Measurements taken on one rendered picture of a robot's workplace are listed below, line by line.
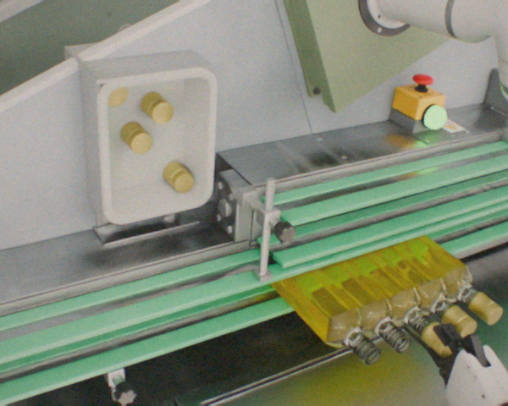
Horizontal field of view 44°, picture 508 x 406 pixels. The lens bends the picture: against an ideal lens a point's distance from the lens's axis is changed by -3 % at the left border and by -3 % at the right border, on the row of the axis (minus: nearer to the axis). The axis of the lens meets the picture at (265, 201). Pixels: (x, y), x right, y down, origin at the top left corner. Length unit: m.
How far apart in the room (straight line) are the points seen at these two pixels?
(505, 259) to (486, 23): 0.75
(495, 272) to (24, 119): 1.01
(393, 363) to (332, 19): 0.57
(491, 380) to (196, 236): 0.49
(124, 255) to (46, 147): 0.20
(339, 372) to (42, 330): 0.48
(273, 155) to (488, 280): 0.59
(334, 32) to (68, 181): 0.47
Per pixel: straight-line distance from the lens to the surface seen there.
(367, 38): 1.09
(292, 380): 1.07
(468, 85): 1.43
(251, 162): 1.06
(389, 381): 1.10
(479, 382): 0.90
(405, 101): 1.25
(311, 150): 1.12
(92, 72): 0.90
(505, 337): 1.32
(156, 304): 0.93
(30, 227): 1.04
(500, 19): 0.89
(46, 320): 0.93
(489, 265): 1.50
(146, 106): 0.96
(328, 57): 1.04
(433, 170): 1.17
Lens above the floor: 1.61
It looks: 46 degrees down
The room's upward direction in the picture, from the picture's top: 133 degrees clockwise
